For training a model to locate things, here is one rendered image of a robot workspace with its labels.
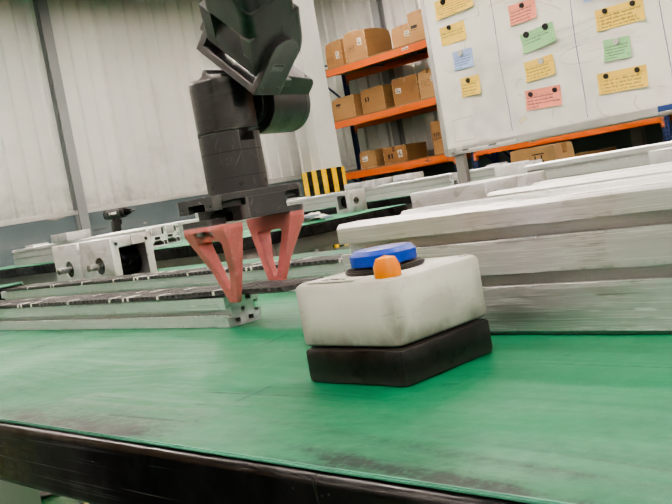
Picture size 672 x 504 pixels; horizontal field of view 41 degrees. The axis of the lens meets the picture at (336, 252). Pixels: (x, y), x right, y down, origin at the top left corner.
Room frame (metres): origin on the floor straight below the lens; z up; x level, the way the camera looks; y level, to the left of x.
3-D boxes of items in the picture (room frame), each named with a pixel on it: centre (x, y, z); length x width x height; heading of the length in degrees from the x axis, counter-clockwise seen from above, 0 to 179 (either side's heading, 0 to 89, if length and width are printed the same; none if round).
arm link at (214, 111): (0.84, 0.08, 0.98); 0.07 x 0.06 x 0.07; 144
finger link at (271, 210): (0.85, 0.07, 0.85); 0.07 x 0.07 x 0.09; 43
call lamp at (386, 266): (0.49, -0.03, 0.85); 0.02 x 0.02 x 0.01
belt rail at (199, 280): (1.33, 0.29, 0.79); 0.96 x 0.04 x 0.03; 43
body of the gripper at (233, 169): (0.84, 0.08, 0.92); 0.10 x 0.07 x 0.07; 133
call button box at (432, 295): (0.54, -0.03, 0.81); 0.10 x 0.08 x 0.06; 133
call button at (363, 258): (0.53, -0.03, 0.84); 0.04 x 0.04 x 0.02
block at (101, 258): (1.63, 0.40, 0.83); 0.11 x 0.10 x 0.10; 137
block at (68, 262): (1.73, 0.49, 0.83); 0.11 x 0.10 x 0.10; 134
